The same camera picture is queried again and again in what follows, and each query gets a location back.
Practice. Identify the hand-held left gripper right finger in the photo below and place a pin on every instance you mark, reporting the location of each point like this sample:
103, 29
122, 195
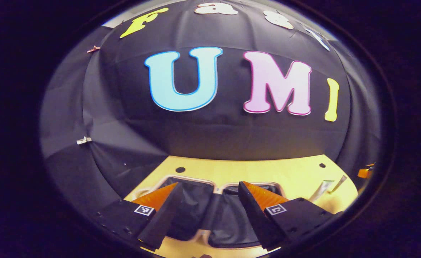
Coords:
253, 218

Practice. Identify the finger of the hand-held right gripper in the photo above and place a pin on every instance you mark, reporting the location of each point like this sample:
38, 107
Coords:
365, 172

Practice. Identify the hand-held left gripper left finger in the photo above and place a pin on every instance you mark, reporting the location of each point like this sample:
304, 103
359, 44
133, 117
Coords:
164, 218

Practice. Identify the slim silver green tube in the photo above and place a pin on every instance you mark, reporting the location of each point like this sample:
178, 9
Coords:
338, 184

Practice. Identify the pink scalloped suitcase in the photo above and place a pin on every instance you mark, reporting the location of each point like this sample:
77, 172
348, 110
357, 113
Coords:
196, 208

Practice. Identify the white green cosmetic tube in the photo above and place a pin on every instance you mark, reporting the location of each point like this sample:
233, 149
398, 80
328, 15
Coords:
321, 190

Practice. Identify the black backdrop cloth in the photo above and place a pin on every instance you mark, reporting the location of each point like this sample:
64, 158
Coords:
210, 136

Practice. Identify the silver metal clip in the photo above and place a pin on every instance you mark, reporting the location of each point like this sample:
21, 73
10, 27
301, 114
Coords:
84, 140

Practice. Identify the copper metal clip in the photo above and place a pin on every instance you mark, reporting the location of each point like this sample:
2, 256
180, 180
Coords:
93, 49

